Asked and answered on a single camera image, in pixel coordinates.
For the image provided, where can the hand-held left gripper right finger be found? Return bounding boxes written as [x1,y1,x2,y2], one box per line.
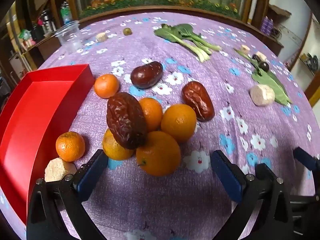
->
[210,150,294,240]

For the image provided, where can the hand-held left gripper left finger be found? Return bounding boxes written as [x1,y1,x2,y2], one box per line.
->
[26,149,109,240]

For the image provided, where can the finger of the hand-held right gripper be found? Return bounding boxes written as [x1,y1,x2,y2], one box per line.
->
[293,147,318,172]

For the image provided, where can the orange mandarin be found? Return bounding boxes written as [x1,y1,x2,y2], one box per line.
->
[136,131,181,177]
[102,128,135,161]
[138,97,163,132]
[55,131,86,162]
[161,104,197,143]
[94,73,120,99]

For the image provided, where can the large wrinkled red date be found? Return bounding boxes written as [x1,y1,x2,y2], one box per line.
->
[106,92,148,150]

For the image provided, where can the red tray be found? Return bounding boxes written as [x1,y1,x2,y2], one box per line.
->
[0,64,96,225]

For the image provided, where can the smooth red date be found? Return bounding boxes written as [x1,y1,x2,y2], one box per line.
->
[130,61,164,89]

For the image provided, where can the purple floral tablecloth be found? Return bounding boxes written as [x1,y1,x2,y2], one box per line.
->
[0,11,318,240]

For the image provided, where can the green leaf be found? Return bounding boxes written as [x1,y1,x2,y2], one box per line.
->
[234,49,293,105]

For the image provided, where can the purple bottles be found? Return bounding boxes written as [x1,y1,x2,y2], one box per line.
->
[261,16,274,34]

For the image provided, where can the clear plastic cup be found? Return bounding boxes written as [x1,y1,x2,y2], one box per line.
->
[54,20,82,54]

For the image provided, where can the green bok choy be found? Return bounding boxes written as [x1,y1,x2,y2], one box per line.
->
[154,24,222,63]

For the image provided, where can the black thermos flask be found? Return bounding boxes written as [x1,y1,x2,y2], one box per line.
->
[41,9,54,33]

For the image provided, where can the clear plastic bottle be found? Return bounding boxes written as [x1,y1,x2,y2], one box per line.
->
[61,2,73,25]

